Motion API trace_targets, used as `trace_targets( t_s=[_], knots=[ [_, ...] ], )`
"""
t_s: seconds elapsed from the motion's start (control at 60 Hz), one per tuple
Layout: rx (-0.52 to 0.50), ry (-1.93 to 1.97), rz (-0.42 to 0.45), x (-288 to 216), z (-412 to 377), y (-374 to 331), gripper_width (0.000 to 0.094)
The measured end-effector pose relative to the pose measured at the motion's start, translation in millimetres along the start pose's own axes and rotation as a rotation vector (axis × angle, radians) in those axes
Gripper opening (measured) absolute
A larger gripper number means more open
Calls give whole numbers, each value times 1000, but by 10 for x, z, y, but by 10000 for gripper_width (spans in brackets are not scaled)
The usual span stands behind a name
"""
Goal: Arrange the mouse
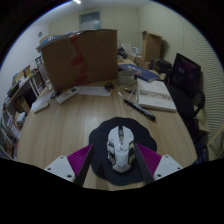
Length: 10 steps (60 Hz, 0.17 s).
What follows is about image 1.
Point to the ceiling light tube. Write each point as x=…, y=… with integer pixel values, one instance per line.
x=76, y=1

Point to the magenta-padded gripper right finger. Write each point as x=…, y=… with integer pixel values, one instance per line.
x=161, y=166

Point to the black office chair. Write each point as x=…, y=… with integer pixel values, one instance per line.
x=190, y=106

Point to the tall narrow cardboard box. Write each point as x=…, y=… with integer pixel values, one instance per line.
x=151, y=46

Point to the black marker pen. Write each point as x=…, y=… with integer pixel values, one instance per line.
x=140, y=110

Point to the small white paper sheet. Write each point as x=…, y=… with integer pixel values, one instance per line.
x=95, y=91

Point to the wooden side desk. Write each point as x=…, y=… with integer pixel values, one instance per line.
x=20, y=90

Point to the white shelf unit with books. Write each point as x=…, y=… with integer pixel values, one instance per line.
x=8, y=133

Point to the black scalloped mouse pad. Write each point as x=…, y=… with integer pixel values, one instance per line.
x=100, y=133

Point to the small black clip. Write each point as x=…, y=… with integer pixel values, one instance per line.
x=109, y=86

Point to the large brown cardboard box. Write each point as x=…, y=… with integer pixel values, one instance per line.
x=83, y=56

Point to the white book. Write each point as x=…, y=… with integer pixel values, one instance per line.
x=154, y=95

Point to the grey door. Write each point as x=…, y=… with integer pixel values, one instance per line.
x=90, y=20

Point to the blue book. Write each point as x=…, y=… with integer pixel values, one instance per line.
x=143, y=72

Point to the white and black computer mouse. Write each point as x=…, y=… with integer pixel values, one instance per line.
x=120, y=150

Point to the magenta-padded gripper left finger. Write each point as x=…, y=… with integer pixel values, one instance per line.
x=65, y=166

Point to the black laptop with purple screen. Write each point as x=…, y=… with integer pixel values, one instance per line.
x=186, y=73

